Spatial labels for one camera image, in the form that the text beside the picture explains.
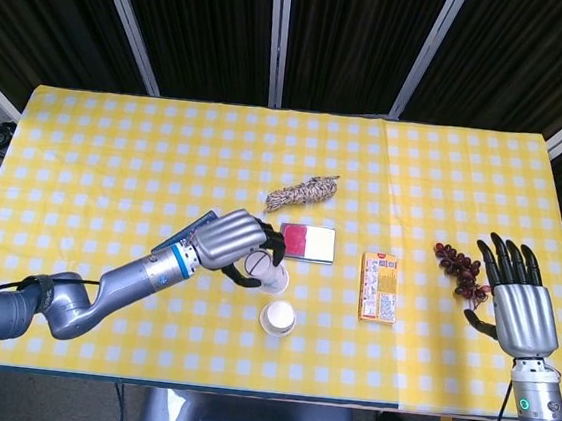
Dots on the dark red grape bunch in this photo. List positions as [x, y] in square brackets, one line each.
[458, 267]

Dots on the paper cup with blue flower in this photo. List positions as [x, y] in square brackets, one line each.
[278, 315]

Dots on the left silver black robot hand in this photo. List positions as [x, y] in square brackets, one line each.
[228, 237]

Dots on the yellow snack box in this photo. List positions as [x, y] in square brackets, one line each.
[379, 286]

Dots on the dark blue printed long box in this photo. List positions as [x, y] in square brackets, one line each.
[200, 224]

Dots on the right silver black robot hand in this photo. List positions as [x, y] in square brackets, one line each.
[526, 317]

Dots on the paper cup with line mark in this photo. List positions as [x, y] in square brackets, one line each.
[258, 263]

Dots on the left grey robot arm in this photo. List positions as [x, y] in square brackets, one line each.
[128, 275]

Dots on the red ink pad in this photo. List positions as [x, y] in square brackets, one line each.
[310, 243]

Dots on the yellow white checked tablecloth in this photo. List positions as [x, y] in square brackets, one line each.
[115, 163]

